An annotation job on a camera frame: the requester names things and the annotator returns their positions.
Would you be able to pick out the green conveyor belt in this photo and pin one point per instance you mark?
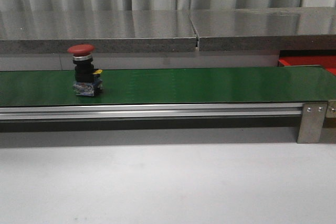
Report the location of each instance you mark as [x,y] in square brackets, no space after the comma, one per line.
[159,86]

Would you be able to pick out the grey stone countertop left slab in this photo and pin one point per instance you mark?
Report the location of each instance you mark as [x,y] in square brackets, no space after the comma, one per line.
[52,32]

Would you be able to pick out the grey stone countertop slab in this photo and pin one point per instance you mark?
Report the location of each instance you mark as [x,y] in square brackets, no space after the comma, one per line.
[293,28]
[52,32]

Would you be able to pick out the grey stone countertop right slab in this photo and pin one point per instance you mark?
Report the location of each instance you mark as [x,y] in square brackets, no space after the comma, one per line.
[293,28]

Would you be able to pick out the red plastic tray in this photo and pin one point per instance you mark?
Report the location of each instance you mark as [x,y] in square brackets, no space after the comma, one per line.
[327,62]

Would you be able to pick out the aluminium conveyor frame rail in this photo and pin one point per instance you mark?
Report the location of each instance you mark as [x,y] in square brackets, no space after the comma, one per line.
[145,111]

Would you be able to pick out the steel conveyor leg bracket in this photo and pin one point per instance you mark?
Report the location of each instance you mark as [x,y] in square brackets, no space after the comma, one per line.
[313,115]

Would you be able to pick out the steel conveyor end bracket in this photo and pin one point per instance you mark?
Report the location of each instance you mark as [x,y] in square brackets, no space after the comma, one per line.
[331,109]

